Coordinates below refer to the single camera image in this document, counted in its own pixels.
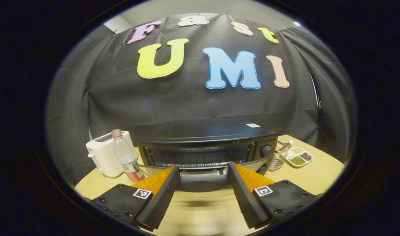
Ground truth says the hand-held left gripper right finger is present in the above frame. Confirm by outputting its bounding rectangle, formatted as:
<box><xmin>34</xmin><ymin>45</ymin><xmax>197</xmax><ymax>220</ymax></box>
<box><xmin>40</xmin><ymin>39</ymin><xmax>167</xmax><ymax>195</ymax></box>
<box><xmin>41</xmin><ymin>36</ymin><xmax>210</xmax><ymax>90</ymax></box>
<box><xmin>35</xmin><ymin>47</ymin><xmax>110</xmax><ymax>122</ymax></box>
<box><xmin>227</xmin><ymin>162</ymin><xmax>318</xmax><ymax>230</ymax></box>

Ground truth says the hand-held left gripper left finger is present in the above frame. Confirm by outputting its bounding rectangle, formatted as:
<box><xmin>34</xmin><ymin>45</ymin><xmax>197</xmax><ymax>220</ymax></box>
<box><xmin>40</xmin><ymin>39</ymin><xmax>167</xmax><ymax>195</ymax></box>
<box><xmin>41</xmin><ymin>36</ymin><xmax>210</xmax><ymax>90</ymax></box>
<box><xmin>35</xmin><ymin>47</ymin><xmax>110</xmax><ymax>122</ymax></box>
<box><xmin>88</xmin><ymin>166</ymin><xmax>181</xmax><ymax>230</ymax></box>

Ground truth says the black electric oven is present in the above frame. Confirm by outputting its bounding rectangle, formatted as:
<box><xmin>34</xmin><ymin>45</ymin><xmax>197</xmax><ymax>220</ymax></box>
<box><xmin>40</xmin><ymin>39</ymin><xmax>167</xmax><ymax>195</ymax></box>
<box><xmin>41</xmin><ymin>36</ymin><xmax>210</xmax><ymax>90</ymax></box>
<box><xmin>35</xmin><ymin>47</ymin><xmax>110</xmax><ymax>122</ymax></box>
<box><xmin>134</xmin><ymin>116</ymin><xmax>279</xmax><ymax>193</ymax></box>

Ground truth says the clear plastic bottle red label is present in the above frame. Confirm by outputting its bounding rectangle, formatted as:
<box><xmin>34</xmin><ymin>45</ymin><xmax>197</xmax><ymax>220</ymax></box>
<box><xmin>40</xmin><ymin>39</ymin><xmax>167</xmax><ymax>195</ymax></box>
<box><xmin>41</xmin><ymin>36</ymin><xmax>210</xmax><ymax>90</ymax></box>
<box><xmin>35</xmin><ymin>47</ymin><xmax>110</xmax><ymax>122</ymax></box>
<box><xmin>111</xmin><ymin>129</ymin><xmax>145</xmax><ymax>183</ymax></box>

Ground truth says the brown stick white tip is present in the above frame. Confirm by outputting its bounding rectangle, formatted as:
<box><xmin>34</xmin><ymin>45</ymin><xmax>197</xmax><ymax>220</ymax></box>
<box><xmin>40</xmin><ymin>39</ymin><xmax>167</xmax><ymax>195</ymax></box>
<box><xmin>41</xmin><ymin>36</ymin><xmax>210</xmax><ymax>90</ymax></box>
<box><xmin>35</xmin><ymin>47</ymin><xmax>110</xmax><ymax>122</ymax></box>
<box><xmin>276</xmin><ymin>140</ymin><xmax>294</xmax><ymax>154</ymax></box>

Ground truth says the white divided dish with beans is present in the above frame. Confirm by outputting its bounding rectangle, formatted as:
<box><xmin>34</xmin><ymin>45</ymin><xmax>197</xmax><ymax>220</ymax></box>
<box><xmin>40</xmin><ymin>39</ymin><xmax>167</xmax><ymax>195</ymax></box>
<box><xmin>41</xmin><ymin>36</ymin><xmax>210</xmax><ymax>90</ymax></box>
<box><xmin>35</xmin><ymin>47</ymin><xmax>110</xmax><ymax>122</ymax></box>
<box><xmin>285</xmin><ymin>147</ymin><xmax>314</xmax><ymax>167</ymax></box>

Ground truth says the white toaster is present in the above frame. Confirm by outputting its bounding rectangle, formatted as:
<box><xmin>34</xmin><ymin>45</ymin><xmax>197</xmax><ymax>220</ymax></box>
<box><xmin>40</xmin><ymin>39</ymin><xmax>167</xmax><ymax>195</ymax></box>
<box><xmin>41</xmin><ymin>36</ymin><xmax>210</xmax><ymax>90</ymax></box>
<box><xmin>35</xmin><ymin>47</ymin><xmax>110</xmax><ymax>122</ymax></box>
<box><xmin>86</xmin><ymin>130</ymin><xmax>136</xmax><ymax>178</ymax></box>

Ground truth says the metal wire holder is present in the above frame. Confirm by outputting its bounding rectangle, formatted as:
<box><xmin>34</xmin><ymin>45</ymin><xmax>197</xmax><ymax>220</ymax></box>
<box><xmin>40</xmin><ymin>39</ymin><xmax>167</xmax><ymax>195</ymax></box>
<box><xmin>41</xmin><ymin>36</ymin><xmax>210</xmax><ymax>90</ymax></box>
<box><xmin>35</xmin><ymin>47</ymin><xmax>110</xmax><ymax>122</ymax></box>
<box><xmin>269</xmin><ymin>149</ymin><xmax>288</xmax><ymax>171</ymax></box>

